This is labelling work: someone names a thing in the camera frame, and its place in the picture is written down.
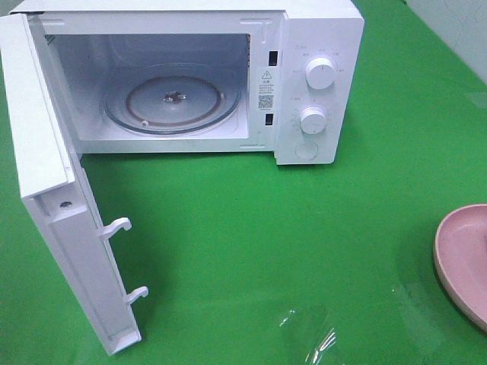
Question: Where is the round white door button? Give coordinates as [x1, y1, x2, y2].
[295, 141, 319, 160]

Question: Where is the white round knob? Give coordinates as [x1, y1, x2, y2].
[299, 106, 327, 135]
[305, 56, 336, 90]

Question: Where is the white microwave door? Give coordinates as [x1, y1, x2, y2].
[1, 14, 148, 354]

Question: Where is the pink round plate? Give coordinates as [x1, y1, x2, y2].
[434, 204, 486, 331]

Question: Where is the white microwave oven body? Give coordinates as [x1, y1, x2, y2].
[9, 1, 364, 165]

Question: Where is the glass microwave turntable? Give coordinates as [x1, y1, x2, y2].
[104, 63, 247, 135]

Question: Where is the clear plastic wrap piece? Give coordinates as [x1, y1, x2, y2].
[279, 304, 344, 364]

